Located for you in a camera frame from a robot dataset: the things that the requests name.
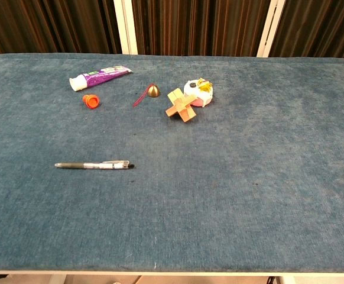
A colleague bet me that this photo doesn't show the brass bell with red string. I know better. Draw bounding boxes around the brass bell with red string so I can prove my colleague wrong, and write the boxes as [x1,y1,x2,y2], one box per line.
[132,83,161,108]

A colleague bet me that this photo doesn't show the dark brown curtain panel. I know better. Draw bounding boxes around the dark brown curtain panel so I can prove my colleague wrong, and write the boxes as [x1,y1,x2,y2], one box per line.
[269,0,344,60]
[0,0,122,54]
[131,0,271,57]

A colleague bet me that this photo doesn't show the wooden burr puzzle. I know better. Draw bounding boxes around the wooden burr puzzle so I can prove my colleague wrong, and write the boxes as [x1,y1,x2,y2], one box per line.
[165,88,197,123]

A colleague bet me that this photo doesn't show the blue velvet table cloth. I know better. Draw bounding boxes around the blue velvet table cloth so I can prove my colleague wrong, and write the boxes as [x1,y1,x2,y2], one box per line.
[0,53,344,273]

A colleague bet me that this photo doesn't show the orange plastic cap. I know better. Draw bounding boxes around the orange plastic cap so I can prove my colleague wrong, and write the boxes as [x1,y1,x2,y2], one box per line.
[82,94,100,109]

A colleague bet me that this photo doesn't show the white frame post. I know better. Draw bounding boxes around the white frame post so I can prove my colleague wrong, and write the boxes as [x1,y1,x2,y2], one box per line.
[257,0,288,58]
[113,0,138,55]

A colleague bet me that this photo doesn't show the black and clear pen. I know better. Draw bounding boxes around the black and clear pen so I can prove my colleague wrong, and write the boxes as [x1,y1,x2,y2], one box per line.
[54,160,136,170]

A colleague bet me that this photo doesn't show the purple and white toothpaste tube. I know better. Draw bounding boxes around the purple and white toothpaste tube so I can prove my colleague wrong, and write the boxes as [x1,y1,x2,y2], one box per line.
[69,65,134,92]

